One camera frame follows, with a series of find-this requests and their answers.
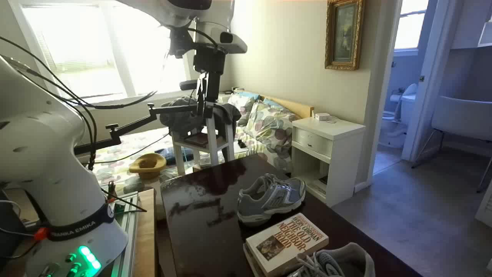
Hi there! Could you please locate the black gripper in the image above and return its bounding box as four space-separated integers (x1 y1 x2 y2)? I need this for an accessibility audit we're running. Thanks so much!
193 44 228 112

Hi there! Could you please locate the grey blue sneaker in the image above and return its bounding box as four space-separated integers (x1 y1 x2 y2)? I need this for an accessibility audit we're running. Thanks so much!
236 172 308 227

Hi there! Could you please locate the floral pillow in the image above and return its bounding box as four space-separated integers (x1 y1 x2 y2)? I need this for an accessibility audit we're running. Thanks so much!
227 89 300 172

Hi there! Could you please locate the blue cloth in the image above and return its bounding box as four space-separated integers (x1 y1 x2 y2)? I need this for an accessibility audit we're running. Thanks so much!
153 144 197 166

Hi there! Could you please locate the wooden headboard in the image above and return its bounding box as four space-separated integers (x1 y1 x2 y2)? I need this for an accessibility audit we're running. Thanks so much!
268 95 316 120

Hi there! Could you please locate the yellow bowl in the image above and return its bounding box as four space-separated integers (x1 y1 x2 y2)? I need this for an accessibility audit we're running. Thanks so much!
128 152 170 181

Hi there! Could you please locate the white nightstand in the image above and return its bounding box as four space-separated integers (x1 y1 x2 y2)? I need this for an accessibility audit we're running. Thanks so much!
291 115 367 207

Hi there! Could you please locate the gold framed picture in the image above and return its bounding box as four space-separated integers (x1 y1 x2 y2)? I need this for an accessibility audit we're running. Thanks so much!
323 0 367 72

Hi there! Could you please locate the wooden board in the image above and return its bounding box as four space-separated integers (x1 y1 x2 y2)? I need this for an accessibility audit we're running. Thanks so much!
134 187 157 277

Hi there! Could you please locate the book with red title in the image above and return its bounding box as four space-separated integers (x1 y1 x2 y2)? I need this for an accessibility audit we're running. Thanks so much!
245 212 331 277

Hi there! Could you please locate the white toilet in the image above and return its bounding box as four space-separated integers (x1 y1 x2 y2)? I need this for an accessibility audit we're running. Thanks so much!
382 81 420 150

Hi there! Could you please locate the grey sneaker with white laces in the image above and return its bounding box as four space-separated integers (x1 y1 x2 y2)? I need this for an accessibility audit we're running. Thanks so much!
287 241 377 277

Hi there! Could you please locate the red knob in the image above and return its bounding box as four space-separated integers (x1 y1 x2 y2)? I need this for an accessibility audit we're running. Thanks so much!
33 226 51 244

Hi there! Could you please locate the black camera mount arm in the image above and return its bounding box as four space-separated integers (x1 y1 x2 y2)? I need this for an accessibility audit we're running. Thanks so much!
74 98 207 157

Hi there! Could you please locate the white window frame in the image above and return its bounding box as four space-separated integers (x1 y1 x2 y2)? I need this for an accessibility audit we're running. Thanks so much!
8 0 193 106

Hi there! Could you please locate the black cable bundle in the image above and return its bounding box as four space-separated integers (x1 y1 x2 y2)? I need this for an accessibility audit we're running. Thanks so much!
0 35 159 172

